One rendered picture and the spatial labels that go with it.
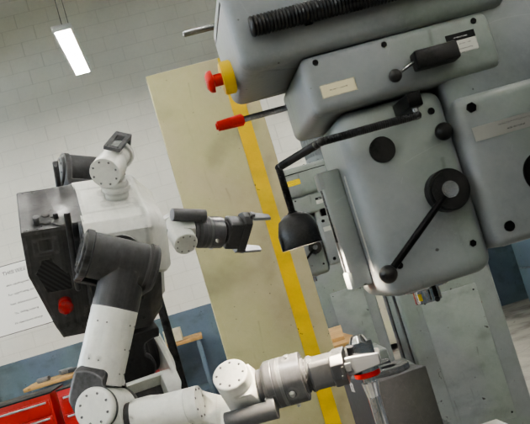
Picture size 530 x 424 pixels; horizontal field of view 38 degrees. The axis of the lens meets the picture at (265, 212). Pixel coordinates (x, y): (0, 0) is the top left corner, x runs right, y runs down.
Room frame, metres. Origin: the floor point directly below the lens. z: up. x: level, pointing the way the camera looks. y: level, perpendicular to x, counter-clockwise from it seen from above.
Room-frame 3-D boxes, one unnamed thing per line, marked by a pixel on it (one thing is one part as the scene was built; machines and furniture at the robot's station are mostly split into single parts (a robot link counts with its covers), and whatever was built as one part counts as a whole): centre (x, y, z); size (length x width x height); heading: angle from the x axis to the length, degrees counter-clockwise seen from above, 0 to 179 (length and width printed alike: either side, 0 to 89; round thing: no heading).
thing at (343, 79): (1.36, -0.27, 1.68); 0.34 x 0.24 x 0.10; 97
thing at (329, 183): (1.35, -0.12, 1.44); 0.04 x 0.04 x 0.21; 7
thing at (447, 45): (1.23, -0.31, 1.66); 0.12 x 0.04 x 0.04; 97
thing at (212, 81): (1.33, 0.02, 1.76); 0.04 x 0.03 x 0.04; 7
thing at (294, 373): (1.39, 0.00, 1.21); 0.13 x 0.12 x 0.10; 173
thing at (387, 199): (1.36, -0.24, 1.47); 0.21 x 0.19 x 0.32; 7
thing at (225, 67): (1.33, 0.00, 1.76); 0.06 x 0.02 x 0.06; 7
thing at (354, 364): (1.35, -0.09, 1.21); 0.06 x 0.02 x 0.03; 83
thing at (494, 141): (1.38, -0.43, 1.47); 0.24 x 0.19 x 0.26; 7
